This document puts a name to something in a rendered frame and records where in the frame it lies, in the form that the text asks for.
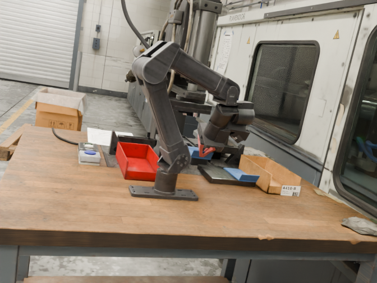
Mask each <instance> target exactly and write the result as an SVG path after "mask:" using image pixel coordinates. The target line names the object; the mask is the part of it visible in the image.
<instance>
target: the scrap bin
mask: <svg viewBox="0 0 377 283"><path fill-rule="evenodd" d="M158 159H159V157H158V156H157V154H156V153H155V152H154V151H153V149H152V148H151V146H150V145H147V144H136V143H127V142H121V141H118V142H117V149H116V160H117V162H118V165H119V167H120V169H121V172H122V174H123V177H124V179H125V180H139V181H153V182H155V177H156V172H157V168H159V166H158V165H157V161H158Z"/></svg>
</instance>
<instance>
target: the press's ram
mask: <svg viewBox="0 0 377 283"><path fill-rule="evenodd" d="M187 83H188V86H183V85H176V84H173V86H172V89H171V91H173V92H175V93H177V95H176V98H175V97H169V100H170V102H171V106H172V109H173V110H176V111H177V112H180V113H182V114H183V115H187V113H188V114H192V113H193V116H194V117H197V116H198V114H199V113H201V114H206V115H210V114H211V110H212V106H211V105H209V104H207V103H205V99H206V94H205V93H203V92H200V91H198V90H197V86H198V84H196V83H195V82H193V81H191V80H189V81H187ZM178 94H179V95H178Z"/></svg>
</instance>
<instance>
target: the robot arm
mask: <svg viewBox="0 0 377 283"><path fill-rule="evenodd" d="M180 47H181V45H180V44H178V43H176V42H166V41H162V40H160V41H158V42H156V43H155V44H154V45H153V46H151V47H150V48H149V49H148V50H146V51H145V52H144V53H143V54H141V55H140V56H138V57H137V58H136V59H135V60H134V61H133V63H132V66H131V70H132V73H133V75H134V76H135V78H136V81H137V84H138V85H141V88H142V91H143V93H144V95H145V96H146V99H147V101H148V104H149V107H150V110H151V114H152V116H153V119H154V122H155V125H156V128H157V131H158V135H159V141H160V144H161V146H160V147H159V149H160V152H161V154H162V156H161V157H160V158H159V159H158V161H157V165H158V166H159V168H157V172H156V177H155V183H154V186H138V185H129V186H128V190H129V192H130V194H131V196H132V197H137V198H154V199H171V200H189V201H198V198H199V197H198V196H197V195H196V193H195V192H194V191H193V190H190V189H176V182H177V176H178V174H180V172H181V171H182V170H183V169H185V168H186V167H187V166H188V165H189V164H190V162H191V154H190V151H189V148H188V145H187V144H186V143H185V142H184V140H183V137H182V135H181V133H180V131H179V128H178V125H177V122H176V118H175V116H174V113H173V109H172V106H171V102H170V100H169V95H168V91H167V84H166V80H168V79H167V76H166V74H167V72H168V70H169V69H172V70H174V71H176V72H178V73H179V74H181V75H183V76H184V77H186V78H188V79H189V80H191V81H193V82H195V83H196V84H198V85H199V86H201V87H203V88H204V89H205V90H207V92H208V93H209V94H211V95H212V96H213V99H212V101H215V102H218V103H219V104H217V105H216V106H215V109H214V111H213V113H212V115H211V117H210V119H209V121H208V123H203V122H201V123H200V125H199V127H198V129H197V131H198V136H197V137H198V145H199V157H205V156H206V155H207V154H209V153H210V152H213V151H215V150H216V152H221V151H222V150H223V148H224V143H225V142H226V140H227V138H228V136H230V137H231V138H233V139H234V140H235V141H236V142H237V143H239V142H241V141H245V140H246V139H247V137H248V136H249V134H250V131H249V127H248V125H251V124H252V123H253V121H254V118H255V112H254V104H253V103H251V102H248V101H238V100H237V99H238V97H239V96H240V87H239V85H238V84H237V83H235V82H234V81H232V80H231V79H229V78H227V77H225V76H223V75H221V74H220V73H218V72H216V71H214V70H212V69H210V68H209V67H208V66H205V65H204V64H203V63H201V62H199V61H198V60H196V59H195V58H193V57H191V56H190V55H189V54H187V53H186V52H185V51H184V50H182V49H181V48H180ZM203 148H205V150H204V151H205V153H203Z"/></svg>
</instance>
